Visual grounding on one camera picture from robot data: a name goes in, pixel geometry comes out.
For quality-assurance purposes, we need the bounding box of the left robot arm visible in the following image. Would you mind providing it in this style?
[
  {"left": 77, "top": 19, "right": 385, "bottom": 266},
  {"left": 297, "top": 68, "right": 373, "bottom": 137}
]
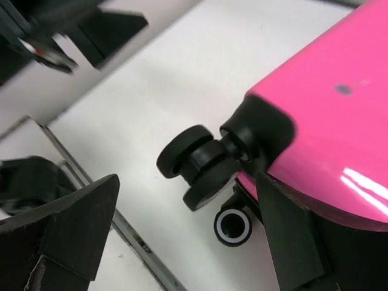
[{"left": 1, "top": 0, "right": 149, "bottom": 216}]

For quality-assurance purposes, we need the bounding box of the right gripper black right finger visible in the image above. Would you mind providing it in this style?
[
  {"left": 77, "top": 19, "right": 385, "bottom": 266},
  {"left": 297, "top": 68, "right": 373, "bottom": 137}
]
[{"left": 256, "top": 173, "right": 387, "bottom": 290}]

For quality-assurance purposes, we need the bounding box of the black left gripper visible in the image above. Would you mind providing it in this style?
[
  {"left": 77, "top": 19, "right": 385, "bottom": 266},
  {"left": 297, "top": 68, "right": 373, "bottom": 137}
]
[{"left": 1, "top": 1, "right": 149, "bottom": 85}]

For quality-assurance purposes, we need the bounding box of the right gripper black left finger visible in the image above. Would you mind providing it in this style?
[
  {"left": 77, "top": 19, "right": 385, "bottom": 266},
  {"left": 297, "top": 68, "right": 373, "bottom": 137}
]
[{"left": 1, "top": 174, "right": 120, "bottom": 291}]

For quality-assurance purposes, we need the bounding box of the pink hard-shell suitcase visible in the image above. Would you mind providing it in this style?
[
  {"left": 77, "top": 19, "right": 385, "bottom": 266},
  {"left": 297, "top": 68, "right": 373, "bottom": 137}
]
[{"left": 156, "top": 0, "right": 388, "bottom": 247}]

